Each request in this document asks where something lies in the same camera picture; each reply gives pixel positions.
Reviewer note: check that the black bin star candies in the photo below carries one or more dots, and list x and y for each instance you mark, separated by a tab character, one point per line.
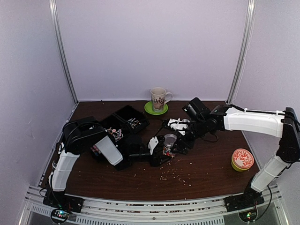
96	153

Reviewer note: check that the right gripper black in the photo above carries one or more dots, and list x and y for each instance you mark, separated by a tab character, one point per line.
190	145

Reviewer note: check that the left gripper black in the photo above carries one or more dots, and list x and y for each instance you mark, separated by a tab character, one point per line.
156	161

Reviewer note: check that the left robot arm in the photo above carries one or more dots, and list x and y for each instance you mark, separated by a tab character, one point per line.
113	139

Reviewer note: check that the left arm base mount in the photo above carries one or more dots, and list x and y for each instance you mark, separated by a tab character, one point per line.
65	204

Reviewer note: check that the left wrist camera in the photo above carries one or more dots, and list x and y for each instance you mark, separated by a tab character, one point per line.
155	143

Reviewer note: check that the green saucer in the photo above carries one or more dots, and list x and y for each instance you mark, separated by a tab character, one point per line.
148	108

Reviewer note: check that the aluminium front rail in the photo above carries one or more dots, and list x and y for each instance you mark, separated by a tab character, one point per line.
97	211

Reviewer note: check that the ceramic mug coral pattern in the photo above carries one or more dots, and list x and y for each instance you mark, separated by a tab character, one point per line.
159	97

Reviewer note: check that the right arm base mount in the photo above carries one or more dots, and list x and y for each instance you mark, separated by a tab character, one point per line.
242	201

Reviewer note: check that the right aluminium corner post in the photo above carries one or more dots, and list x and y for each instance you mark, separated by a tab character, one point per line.
248	27

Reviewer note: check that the clear jar lid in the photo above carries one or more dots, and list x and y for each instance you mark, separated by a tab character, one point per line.
170	139

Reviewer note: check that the black bin small lollipops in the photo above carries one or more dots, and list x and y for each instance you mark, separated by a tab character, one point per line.
132	120

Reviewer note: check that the clear plastic jar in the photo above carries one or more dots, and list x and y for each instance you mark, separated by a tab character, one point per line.
167	151

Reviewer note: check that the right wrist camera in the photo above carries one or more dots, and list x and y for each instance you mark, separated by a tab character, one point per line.
176	125

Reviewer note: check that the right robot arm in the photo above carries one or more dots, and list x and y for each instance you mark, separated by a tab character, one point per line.
281	124

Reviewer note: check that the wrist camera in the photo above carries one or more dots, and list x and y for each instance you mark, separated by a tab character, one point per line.
176	125
155	143

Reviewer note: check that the aluminium corner post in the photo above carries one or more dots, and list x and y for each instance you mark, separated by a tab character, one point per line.
248	27
62	54

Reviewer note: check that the left aluminium corner post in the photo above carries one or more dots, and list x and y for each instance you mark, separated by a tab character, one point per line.
62	54

